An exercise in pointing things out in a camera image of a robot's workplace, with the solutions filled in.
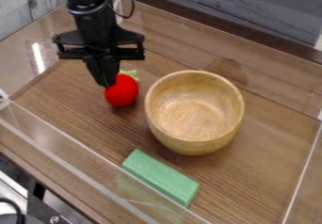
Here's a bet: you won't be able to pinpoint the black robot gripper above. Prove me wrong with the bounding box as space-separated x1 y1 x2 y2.
54 0 145 88

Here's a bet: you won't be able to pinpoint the red plush strawberry toy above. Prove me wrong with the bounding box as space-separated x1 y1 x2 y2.
105 70 139 106

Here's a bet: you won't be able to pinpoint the light wooden bowl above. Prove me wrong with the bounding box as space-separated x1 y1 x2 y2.
145 70 246 155

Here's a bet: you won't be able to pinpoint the green rectangular block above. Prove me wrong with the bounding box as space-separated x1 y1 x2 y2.
122 149 201 207

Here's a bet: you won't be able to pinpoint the black metal table leg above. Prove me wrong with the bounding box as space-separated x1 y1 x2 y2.
28 183 72 224

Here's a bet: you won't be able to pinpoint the clear acrylic corner bracket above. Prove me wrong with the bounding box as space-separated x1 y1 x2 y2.
113 0 123 24

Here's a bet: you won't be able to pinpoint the clear acrylic tray wall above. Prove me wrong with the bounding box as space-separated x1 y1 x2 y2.
0 89 210 224

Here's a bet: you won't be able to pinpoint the black cable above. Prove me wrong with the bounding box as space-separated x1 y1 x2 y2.
0 198 27 224

